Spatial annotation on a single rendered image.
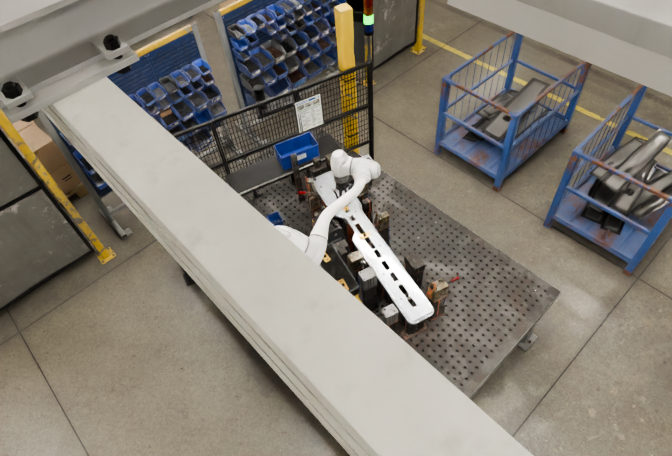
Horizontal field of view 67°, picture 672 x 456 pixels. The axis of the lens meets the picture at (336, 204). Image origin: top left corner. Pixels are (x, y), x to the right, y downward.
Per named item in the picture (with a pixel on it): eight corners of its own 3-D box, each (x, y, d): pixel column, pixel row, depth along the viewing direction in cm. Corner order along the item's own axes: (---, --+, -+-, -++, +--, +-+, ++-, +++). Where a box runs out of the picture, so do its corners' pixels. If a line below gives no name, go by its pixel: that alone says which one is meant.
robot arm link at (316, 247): (332, 240, 270) (311, 230, 265) (324, 272, 263) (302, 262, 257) (320, 244, 281) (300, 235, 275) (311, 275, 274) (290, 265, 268)
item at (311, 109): (324, 124, 396) (321, 92, 372) (298, 134, 390) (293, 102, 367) (323, 122, 397) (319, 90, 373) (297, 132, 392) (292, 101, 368)
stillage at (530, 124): (503, 99, 575) (521, 23, 502) (566, 131, 534) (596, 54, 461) (433, 152, 528) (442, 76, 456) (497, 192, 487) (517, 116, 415)
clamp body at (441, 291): (447, 314, 333) (453, 285, 306) (429, 324, 330) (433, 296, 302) (438, 301, 340) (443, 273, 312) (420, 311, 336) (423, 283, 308)
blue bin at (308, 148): (320, 156, 389) (318, 144, 380) (283, 170, 382) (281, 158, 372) (311, 143, 399) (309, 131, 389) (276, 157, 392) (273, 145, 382)
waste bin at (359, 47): (393, 53, 647) (394, -1, 592) (365, 71, 627) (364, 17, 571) (365, 39, 673) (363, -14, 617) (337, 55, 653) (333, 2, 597)
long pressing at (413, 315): (440, 310, 304) (440, 309, 302) (408, 327, 298) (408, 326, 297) (335, 169, 386) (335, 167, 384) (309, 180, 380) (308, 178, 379)
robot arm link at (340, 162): (329, 177, 295) (351, 180, 292) (326, 158, 284) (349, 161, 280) (334, 164, 302) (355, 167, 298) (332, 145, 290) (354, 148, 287)
